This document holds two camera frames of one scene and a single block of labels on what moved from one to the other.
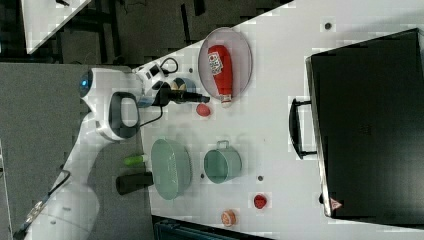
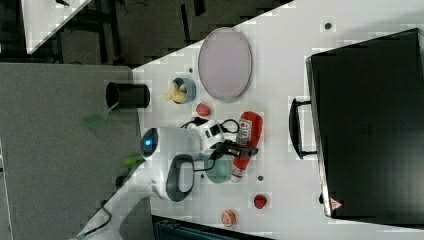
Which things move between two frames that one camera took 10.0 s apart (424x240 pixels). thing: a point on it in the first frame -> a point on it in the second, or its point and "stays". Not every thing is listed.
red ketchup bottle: x=220 y=66 -> x=250 y=127
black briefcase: x=365 y=123 stays
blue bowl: x=190 y=86 stays
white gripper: x=153 y=74 -> x=212 y=137
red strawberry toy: x=260 y=201 stays
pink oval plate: x=241 y=59 stays
